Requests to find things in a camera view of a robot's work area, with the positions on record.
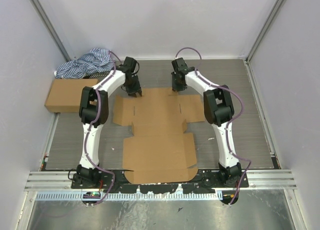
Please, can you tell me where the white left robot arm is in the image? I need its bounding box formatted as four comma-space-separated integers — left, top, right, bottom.
72, 57, 142, 189

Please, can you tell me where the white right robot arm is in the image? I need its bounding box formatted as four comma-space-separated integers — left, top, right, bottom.
171, 58, 242, 188

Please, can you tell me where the closed brown cardboard box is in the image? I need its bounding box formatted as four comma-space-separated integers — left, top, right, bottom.
44, 79, 99, 113

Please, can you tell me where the blue striped cloth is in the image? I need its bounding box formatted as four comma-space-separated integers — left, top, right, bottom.
54, 48, 115, 79

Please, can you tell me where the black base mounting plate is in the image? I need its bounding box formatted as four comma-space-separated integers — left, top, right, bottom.
71, 169, 250, 194

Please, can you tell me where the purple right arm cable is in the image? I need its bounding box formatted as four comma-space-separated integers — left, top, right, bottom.
174, 47, 252, 206

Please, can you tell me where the aluminium front rail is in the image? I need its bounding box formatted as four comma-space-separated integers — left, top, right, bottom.
24, 169, 297, 191

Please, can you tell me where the white slotted cable duct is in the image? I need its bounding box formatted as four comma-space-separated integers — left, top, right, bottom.
35, 191, 223, 201

